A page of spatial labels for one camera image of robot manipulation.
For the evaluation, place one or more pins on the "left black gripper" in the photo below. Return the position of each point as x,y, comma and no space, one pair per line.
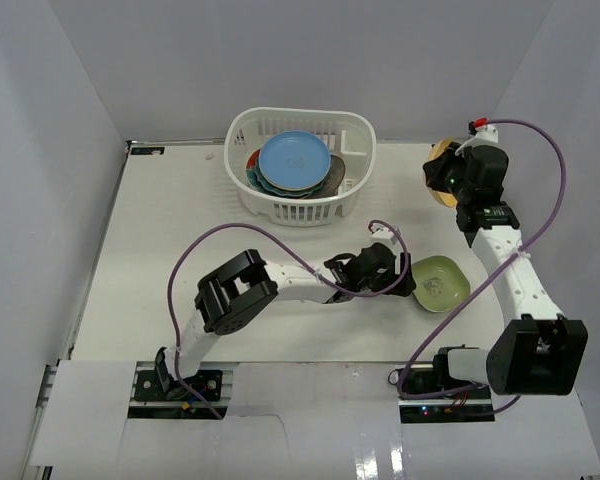
400,279

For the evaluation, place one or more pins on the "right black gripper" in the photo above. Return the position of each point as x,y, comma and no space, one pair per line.
435,170

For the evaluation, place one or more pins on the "yellow square dish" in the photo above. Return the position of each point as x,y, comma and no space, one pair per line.
437,171

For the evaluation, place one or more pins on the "green square dish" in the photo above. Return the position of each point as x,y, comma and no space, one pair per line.
440,284

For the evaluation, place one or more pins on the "grey deer pattern plate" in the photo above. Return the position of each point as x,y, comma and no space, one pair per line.
334,177

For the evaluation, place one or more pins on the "round light blue plate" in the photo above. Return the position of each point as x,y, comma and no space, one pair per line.
294,160

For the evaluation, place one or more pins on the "round yellow plate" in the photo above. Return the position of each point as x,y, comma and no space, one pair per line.
270,188

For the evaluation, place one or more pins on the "teal scalloped plate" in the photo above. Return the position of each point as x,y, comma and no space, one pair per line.
254,177

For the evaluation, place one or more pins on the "red teal floral plate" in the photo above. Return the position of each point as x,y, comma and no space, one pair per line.
252,161

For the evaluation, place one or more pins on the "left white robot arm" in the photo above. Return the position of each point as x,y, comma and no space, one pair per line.
234,294

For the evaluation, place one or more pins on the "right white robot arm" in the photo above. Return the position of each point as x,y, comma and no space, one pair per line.
540,350

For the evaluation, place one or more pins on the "white plastic dish basket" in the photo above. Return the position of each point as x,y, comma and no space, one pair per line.
347,135

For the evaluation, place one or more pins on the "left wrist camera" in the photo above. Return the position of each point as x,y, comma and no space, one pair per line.
383,235

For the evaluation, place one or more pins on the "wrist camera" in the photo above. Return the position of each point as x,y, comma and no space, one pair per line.
481,133
383,235

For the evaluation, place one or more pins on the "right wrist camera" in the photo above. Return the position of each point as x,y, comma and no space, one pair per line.
481,133

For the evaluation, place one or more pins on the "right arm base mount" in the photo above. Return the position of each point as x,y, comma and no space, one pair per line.
421,400

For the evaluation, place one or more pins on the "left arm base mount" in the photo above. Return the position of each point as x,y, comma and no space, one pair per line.
148,400

